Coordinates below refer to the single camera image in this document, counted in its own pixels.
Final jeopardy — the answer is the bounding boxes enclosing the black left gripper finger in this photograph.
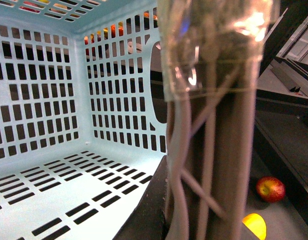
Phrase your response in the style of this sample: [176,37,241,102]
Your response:
[114,156,168,240]

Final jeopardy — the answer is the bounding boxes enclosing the light blue plastic basket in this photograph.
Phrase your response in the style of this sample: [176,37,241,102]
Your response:
[0,0,274,240]

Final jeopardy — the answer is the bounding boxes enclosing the red apple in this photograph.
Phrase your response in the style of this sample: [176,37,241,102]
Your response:
[256,176,286,203]

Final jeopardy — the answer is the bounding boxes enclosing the yellow mango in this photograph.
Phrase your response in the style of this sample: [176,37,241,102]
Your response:
[242,213,267,240]

